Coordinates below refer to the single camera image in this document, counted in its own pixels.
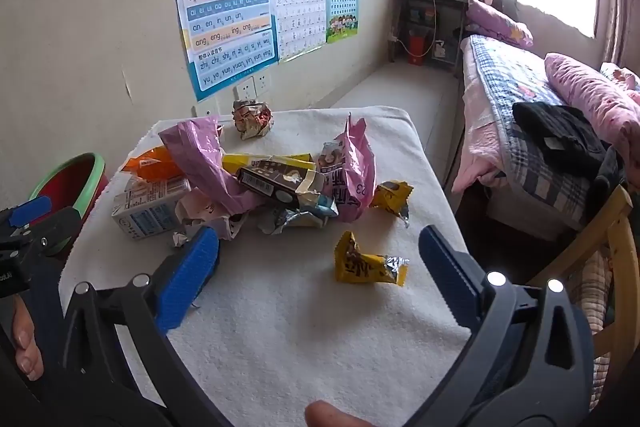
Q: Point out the torn silver lined wrapper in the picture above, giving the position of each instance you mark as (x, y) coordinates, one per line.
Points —
(200, 209)

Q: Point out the crumpled foil wrapper ball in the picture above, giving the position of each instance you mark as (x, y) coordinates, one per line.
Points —
(252, 119)

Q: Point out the white milk carton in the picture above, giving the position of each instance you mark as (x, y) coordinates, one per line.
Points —
(145, 212)

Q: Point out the person's left hand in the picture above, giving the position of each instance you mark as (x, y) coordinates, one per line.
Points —
(22, 332)

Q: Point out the blue alphabet wall poster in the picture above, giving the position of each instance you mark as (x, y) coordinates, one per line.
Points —
(225, 7)

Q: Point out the person's right hand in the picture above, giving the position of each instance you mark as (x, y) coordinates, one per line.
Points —
(330, 414)

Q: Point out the white wall socket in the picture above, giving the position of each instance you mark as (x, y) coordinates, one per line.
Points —
(245, 90)
(262, 83)
(205, 108)

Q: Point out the white table cloth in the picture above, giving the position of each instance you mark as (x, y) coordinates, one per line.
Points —
(300, 332)

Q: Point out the dark metal shelf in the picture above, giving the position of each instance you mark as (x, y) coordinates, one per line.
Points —
(450, 7)

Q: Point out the pink floral pillow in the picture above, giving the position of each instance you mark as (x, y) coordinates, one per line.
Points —
(590, 97)

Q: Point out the pink snack bag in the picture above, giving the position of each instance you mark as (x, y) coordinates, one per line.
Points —
(357, 177)
(195, 157)

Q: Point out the bed with plaid quilt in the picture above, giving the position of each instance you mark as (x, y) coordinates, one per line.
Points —
(505, 77)

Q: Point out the orange wrapper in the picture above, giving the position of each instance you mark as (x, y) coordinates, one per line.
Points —
(150, 164)

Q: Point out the silver and blue wrapper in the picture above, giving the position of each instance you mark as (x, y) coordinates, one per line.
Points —
(300, 219)

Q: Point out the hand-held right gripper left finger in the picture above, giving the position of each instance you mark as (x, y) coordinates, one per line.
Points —
(190, 277)

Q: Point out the purple pillow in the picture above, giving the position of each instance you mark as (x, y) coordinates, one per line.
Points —
(500, 22)

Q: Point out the wooden chair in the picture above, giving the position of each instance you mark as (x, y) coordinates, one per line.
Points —
(622, 237)

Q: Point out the red bin with green rim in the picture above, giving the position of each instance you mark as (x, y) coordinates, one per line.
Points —
(75, 177)

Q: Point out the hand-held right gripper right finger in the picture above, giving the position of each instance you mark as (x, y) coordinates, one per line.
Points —
(445, 272)

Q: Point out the pink bed sheet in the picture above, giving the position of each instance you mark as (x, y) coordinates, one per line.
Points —
(477, 152)

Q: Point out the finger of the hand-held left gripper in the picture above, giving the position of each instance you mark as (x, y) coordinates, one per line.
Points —
(30, 209)
(60, 227)

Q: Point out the yellow snack wrapper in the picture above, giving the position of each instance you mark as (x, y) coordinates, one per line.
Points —
(360, 267)
(392, 197)

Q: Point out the yellow carton box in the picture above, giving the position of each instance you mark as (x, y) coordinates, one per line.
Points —
(235, 163)

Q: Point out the red container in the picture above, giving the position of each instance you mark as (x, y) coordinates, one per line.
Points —
(417, 49)

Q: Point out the black clothing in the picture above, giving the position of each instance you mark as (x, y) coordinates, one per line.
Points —
(560, 132)

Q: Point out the dark brown carton box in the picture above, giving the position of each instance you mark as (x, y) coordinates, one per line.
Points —
(270, 182)

